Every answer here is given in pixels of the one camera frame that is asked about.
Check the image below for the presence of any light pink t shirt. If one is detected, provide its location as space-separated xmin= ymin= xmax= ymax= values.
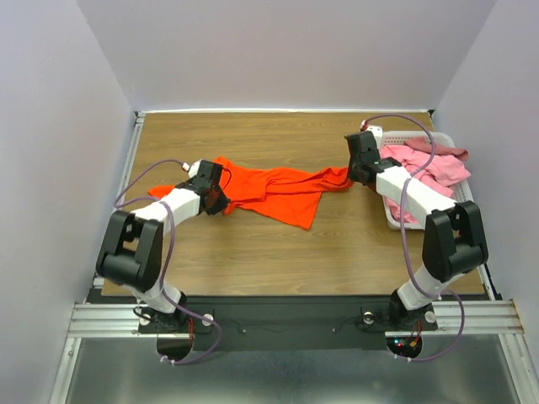
xmin=380 ymin=145 xmax=471 ymax=198

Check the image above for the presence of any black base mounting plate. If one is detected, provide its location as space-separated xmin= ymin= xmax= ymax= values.
xmin=134 ymin=295 xmax=437 ymax=353

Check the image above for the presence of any dusty rose t shirt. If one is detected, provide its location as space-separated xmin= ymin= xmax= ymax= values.
xmin=404 ymin=137 xmax=469 ymax=162

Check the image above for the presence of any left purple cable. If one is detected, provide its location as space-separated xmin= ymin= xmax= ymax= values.
xmin=113 ymin=158 xmax=223 ymax=366

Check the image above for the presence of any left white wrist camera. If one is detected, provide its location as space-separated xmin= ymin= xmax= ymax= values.
xmin=181 ymin=160 xmax=201 ymax=178

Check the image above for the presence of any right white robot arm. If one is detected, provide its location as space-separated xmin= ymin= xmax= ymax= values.
xmin=345 ymin=130 xmax=488 ymax=328

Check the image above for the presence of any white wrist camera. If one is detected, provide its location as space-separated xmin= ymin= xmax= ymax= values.
xmin=181 ymin=160 xmax=201 ymax=178
xmin=360 ymin=120 xmax=383 ymax=144

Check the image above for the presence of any white plastic laundry basket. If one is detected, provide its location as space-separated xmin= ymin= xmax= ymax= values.
xmin=370 ymin=130 xmax=472 ymax=231

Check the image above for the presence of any orange t shirt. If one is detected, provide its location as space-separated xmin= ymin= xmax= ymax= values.
xmin=135 ymin=157 xmax=352 ymax=232

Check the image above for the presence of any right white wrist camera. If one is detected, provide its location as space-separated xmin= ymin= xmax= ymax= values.
xmin=360 ymin=120 xmax=383 ymax=144

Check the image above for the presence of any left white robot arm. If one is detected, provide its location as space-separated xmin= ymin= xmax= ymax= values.
xmin=96 ymin=160 xmax=229 ymax=332

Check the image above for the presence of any aluminium frame rail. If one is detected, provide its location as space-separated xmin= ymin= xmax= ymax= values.
xmin=49 ymin=109 xmax=147 ymax=404

